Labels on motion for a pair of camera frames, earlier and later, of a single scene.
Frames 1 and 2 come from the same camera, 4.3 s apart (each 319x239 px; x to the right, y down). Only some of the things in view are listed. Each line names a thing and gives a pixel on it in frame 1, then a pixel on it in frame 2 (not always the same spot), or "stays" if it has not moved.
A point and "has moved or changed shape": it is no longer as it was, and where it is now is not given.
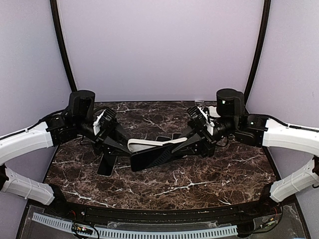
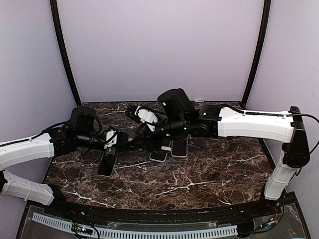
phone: (162, 138) has moved or changed shape
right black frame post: (267, 6) stays
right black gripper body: (209, 142) → (149, 139)
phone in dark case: (106, 165) stays
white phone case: (134, 145) has moved or changed shape
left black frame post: (54, 6) stays
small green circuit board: (82, 228) stays
